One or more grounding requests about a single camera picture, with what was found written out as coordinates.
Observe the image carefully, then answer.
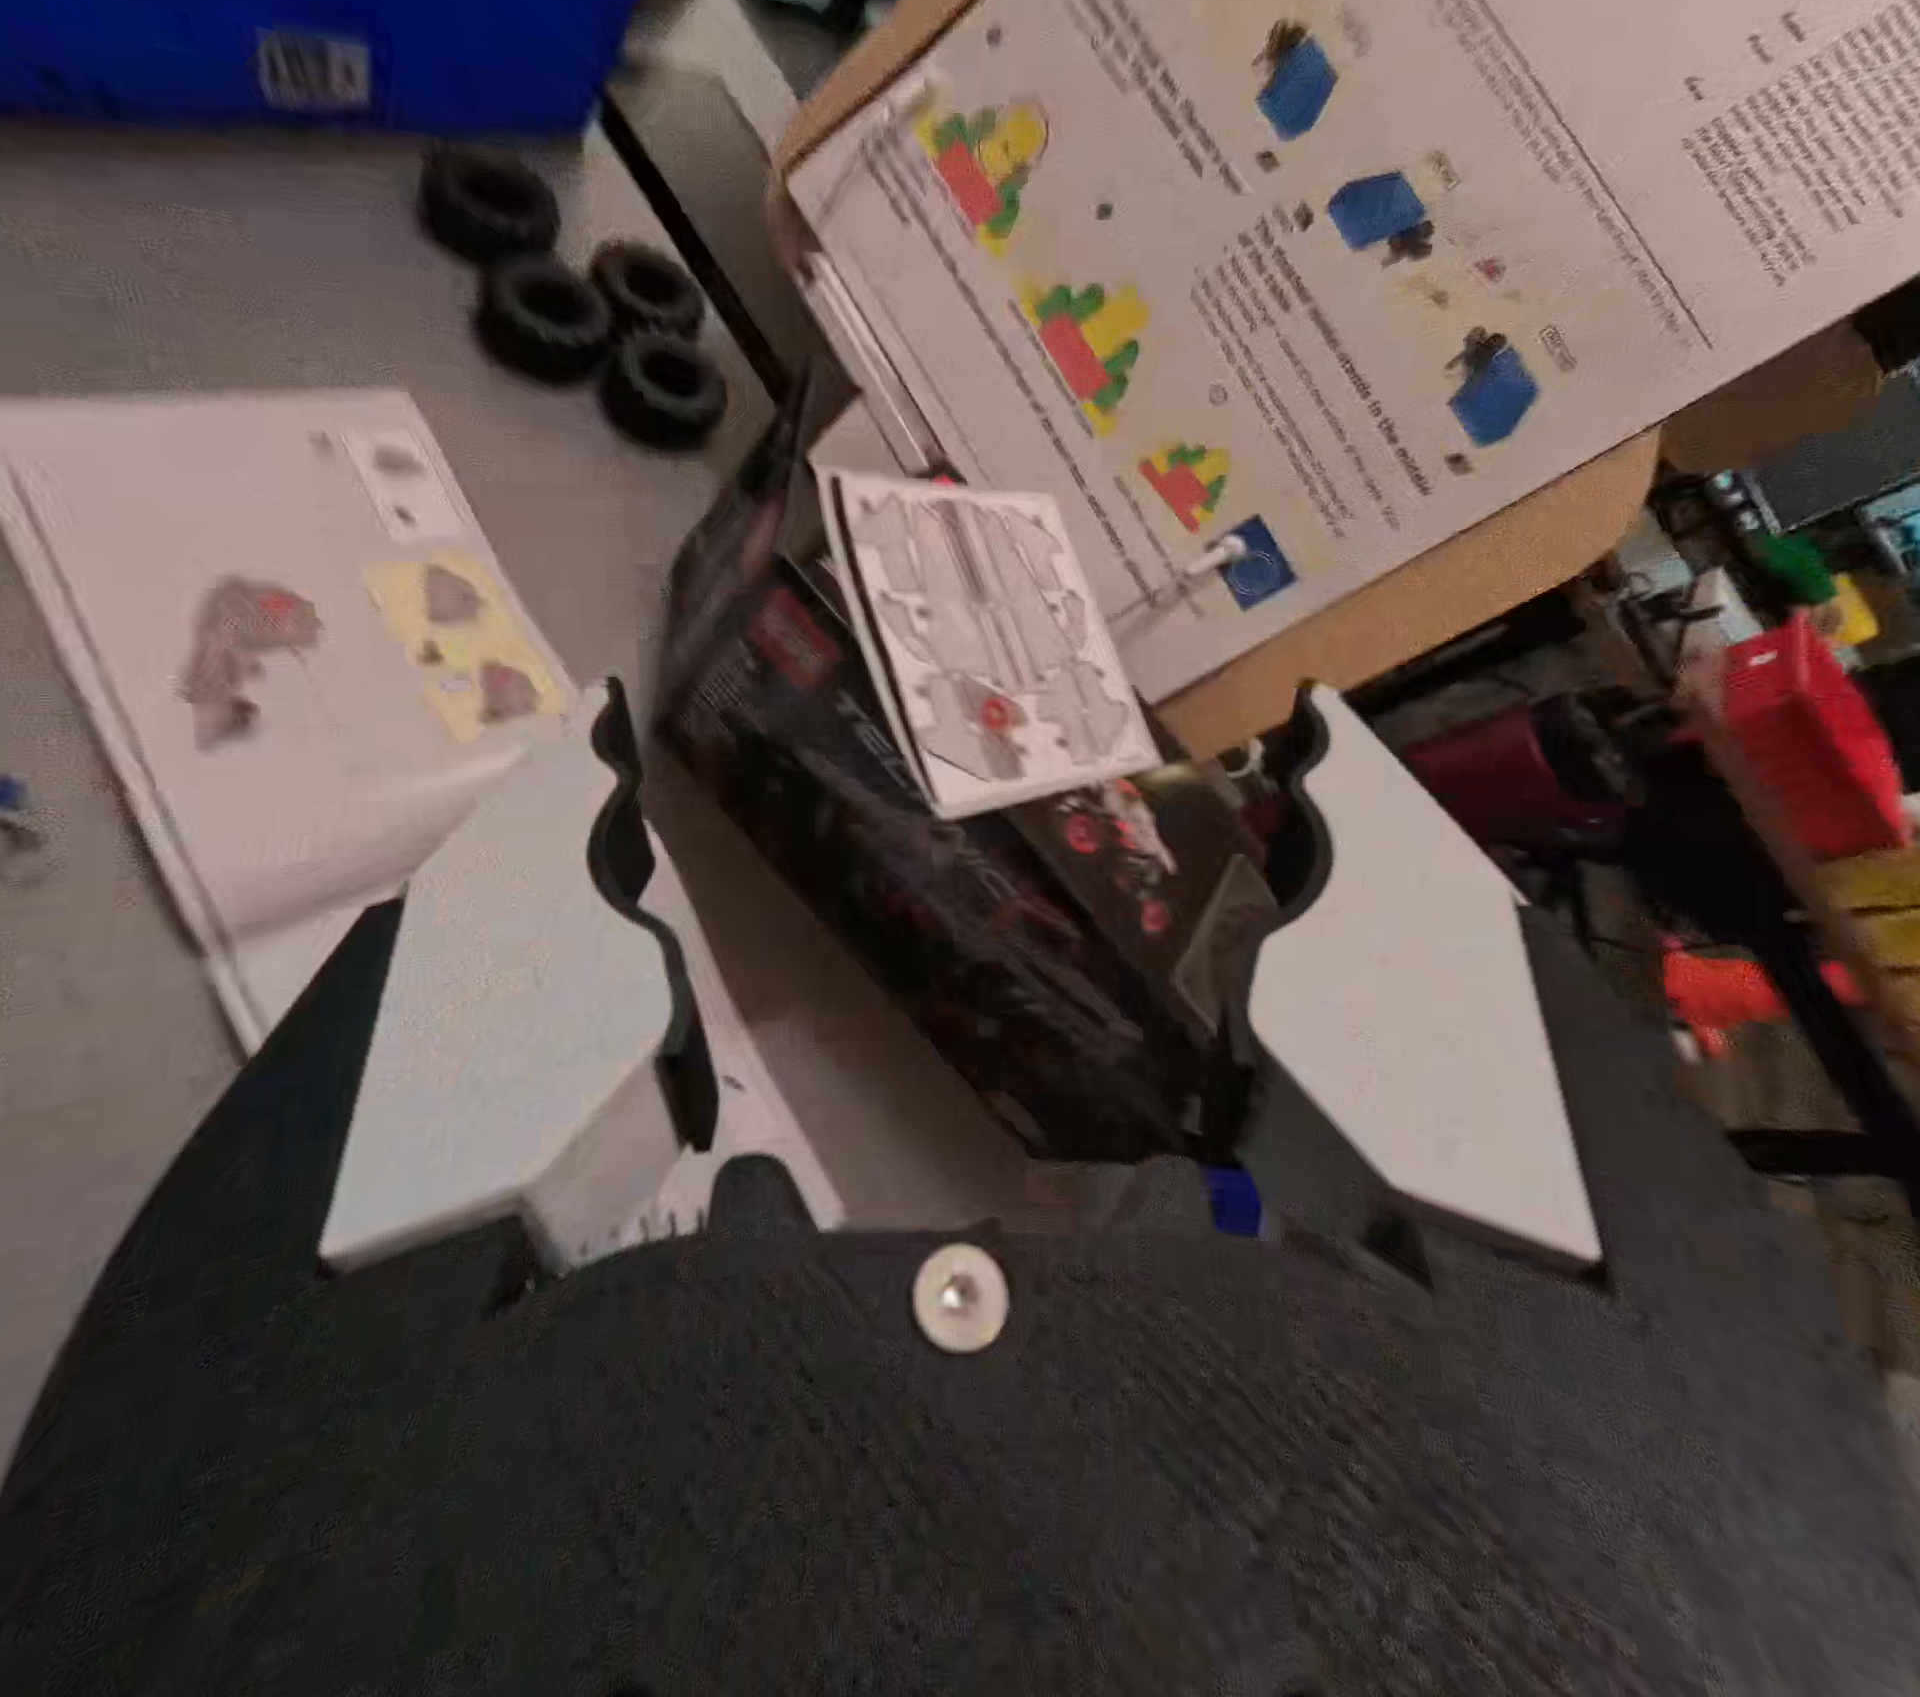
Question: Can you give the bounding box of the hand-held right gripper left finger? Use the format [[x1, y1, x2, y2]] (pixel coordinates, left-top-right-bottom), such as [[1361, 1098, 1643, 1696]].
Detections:
[[319, 675, 723, 1278]]

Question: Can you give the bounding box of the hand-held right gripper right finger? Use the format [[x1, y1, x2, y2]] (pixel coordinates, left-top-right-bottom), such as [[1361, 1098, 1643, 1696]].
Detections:
[[1196, 681, 1609, 1278]]

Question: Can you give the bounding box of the grey desk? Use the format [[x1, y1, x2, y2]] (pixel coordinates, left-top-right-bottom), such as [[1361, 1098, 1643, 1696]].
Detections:
[[0, 0, 1053, 1490]]

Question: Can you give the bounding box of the orange object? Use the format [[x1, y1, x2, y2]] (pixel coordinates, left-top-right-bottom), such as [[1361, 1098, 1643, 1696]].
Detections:
[[1657, 945, 1867, 1061]]

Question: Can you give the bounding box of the black toy set box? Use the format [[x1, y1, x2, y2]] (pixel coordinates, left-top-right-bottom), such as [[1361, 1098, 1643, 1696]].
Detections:
[[657, 369, 1310, 1166]]

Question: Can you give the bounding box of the red plastic crate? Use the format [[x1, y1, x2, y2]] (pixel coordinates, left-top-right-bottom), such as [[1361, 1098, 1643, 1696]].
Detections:
[[1715, 614, 1919, 863]]

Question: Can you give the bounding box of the grey sticker sheet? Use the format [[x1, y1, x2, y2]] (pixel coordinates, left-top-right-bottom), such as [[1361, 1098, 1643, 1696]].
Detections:
[[814, 465, 1167, 823]]

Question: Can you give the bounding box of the black toy tyre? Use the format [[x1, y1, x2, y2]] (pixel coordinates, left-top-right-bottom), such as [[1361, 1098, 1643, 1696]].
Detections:
[[416, 140, 564, 263], [474, 255, 618, 384], [597, 328, 732, 452], [588, 239, 708, 342]]

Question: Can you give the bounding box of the open instruction booklet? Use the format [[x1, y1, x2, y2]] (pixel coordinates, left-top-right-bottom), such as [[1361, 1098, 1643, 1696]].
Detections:
[[0, 386, 846, 1230]]

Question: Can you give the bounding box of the wood-framed instruction screen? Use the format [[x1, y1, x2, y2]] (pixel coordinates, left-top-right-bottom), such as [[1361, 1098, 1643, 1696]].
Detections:
[[769, 0, 1920, 756]]

